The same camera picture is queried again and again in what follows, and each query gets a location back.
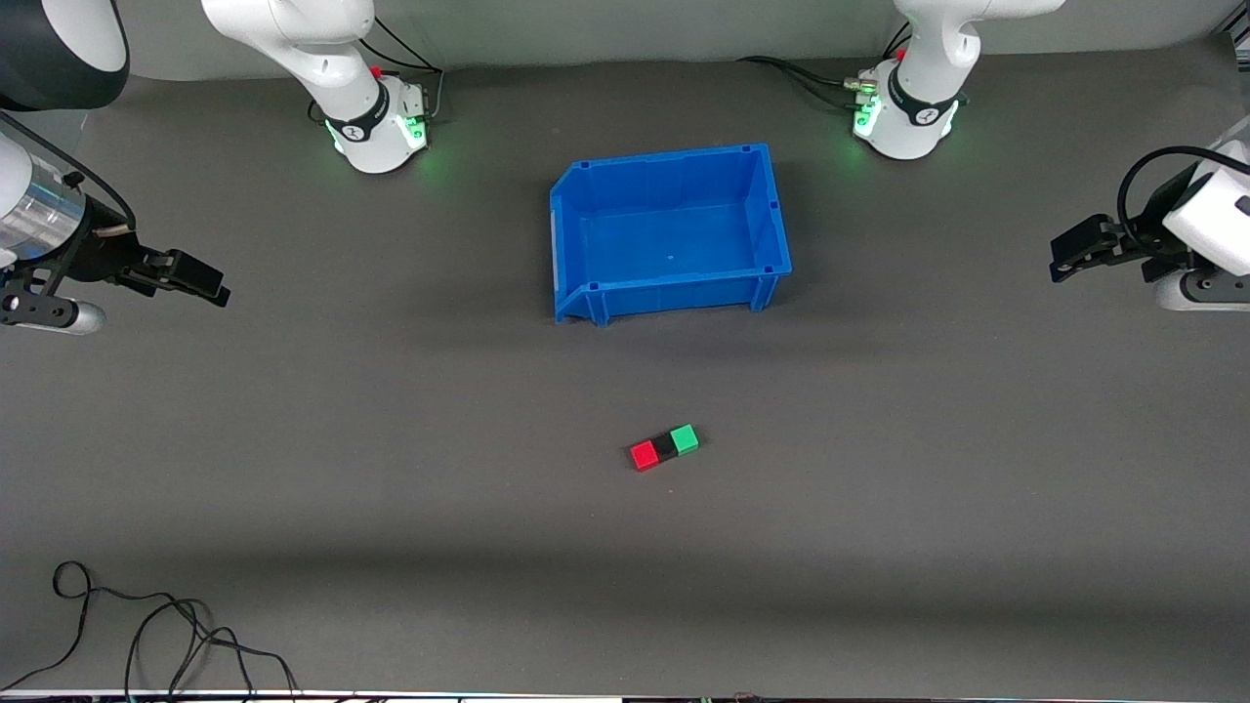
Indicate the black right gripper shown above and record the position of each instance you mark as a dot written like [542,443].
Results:
[99,253]

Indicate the black cube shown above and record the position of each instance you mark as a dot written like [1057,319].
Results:
[666,447]

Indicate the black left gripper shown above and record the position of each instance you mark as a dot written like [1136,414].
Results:
[1141,241]

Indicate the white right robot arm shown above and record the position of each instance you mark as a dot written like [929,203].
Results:
[332,59]

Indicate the blue plastic bin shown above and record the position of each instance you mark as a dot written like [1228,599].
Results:
[674,234]

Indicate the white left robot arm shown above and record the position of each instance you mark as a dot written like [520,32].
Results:
[918,98]

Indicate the green cube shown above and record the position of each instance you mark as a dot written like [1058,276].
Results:
[685,438]

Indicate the red cube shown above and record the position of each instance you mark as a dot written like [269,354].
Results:
[645,456]

